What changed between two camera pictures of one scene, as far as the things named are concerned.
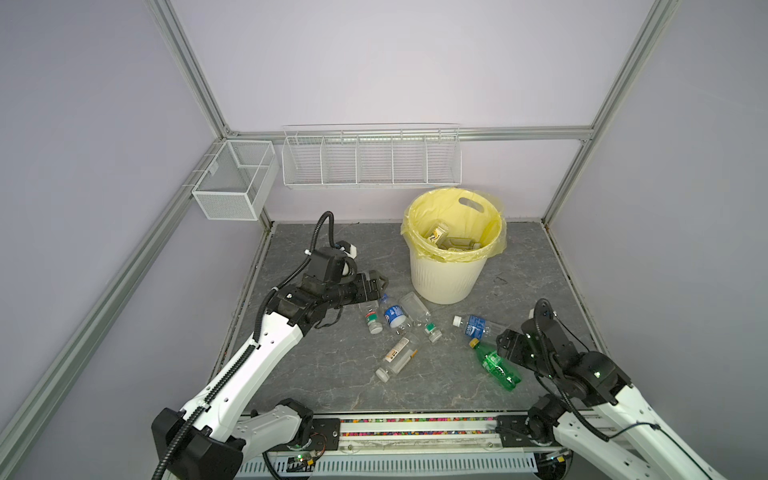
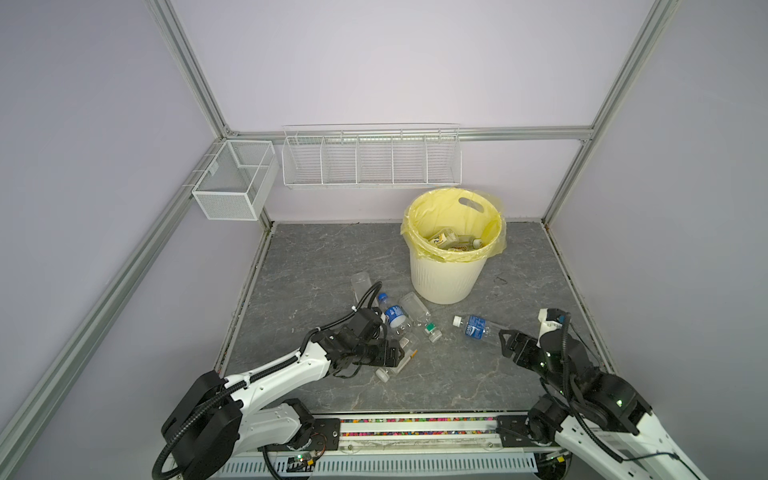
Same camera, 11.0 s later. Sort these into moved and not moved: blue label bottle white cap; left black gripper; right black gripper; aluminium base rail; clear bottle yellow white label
Moved: left black gripper
Not moved: aluminium base rail; right black gripper; blue label bottle white cap; clear bottle yellow white label
